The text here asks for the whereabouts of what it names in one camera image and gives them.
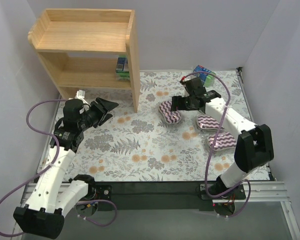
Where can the pink wavy sponge right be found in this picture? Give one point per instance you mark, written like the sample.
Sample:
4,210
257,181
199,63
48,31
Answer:
224,141

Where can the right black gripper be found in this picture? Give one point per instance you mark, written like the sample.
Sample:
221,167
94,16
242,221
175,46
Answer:
184,102

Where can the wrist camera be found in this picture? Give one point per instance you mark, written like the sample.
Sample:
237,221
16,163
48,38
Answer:
186,82
80,94

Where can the pink wavy sponge left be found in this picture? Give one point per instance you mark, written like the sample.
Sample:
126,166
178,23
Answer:
169,117

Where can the blue green sponge pack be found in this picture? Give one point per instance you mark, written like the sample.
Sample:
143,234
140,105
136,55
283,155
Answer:
122,68
205,75

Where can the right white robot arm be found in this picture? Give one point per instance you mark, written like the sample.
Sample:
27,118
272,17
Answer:
254,145

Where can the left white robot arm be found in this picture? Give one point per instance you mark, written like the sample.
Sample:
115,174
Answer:
45,210

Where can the floral patterned table mat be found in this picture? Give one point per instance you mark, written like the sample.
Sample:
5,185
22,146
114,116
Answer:
140,146

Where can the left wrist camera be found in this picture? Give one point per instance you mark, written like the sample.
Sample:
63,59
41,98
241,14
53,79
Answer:
80,94

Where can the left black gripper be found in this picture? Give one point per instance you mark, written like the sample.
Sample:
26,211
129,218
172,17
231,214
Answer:
99,112

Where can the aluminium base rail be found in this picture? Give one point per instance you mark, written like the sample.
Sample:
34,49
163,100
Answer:
261,191

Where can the pink wavy sponge middle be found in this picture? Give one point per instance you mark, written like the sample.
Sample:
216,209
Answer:
206,123

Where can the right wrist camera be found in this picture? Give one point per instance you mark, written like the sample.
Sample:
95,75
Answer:
186,82

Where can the wooden two-tier shelf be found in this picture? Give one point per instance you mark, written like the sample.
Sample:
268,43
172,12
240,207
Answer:
79,48

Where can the pink wavy sponge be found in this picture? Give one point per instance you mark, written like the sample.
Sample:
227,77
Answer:
169,117
206,123
224,141

